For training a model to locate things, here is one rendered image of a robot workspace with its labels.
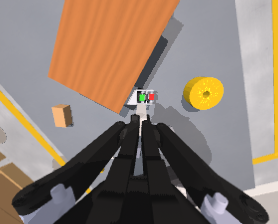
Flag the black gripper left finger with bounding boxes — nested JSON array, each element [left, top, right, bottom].
[[12, 104, 142, 224]]

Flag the tan rectangular block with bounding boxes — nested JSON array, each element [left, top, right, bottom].
[[52, 104, 72, 127]]

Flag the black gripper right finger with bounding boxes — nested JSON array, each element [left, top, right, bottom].
[[140, 104, 269, 224]]

